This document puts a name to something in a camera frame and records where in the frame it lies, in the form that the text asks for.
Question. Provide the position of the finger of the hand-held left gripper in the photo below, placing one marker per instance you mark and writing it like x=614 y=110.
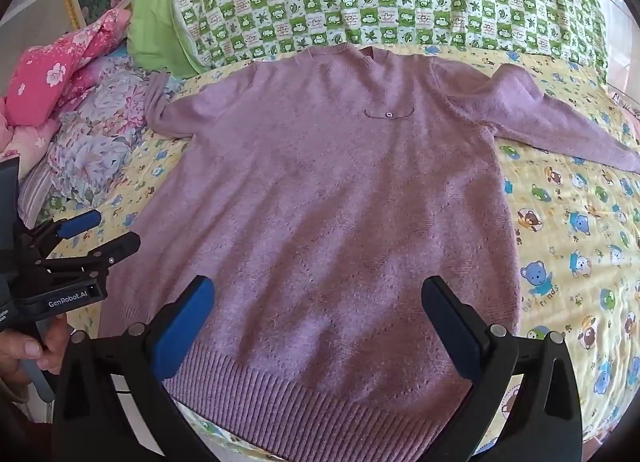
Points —
x=80 y=224
x=107 y=249

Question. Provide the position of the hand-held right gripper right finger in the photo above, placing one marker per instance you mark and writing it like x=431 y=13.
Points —
x=452 y=337

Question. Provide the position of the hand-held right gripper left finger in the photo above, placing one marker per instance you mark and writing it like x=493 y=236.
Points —
x=182 y=332

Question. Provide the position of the person's left hand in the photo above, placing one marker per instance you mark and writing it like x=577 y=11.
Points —
x=30 y=347

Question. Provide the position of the yellow cartoon print blanket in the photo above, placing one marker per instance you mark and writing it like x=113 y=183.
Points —
x=575 y=242

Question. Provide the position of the pink floral cloth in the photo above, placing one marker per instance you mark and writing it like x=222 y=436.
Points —
x=50 y=72

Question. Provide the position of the pastel floral bed sheet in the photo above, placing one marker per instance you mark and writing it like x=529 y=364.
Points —
x=100 y=142

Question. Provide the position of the purple knit sweater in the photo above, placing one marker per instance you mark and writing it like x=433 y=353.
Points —
x=325 y=192

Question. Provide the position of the plain lime green cloth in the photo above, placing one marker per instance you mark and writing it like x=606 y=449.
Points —
x=155 y=17

